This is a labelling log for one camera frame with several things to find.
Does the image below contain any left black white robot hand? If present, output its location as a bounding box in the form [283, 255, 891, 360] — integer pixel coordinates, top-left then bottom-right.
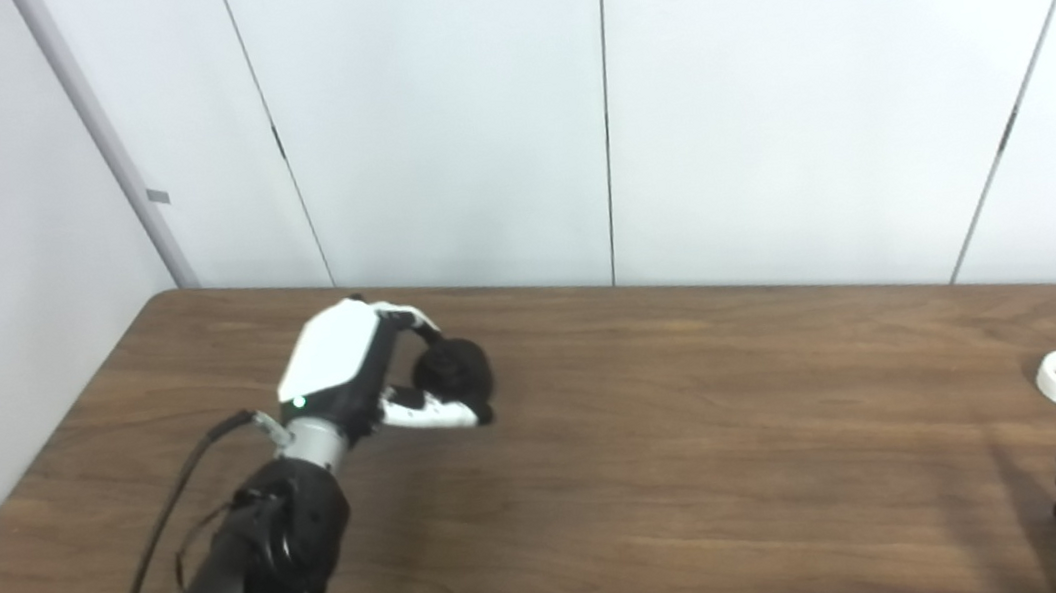
[266, 282, 497, 454]

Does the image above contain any round black plastic part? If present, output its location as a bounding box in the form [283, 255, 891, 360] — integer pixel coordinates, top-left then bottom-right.
[407, 333, 500, 422]

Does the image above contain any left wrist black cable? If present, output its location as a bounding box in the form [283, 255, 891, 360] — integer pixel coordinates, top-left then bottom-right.
[56, 403, 313, 593]

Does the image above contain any grey wall corner trim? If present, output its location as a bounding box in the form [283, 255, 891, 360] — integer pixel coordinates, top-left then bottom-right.
[11, 0, 202, 308]

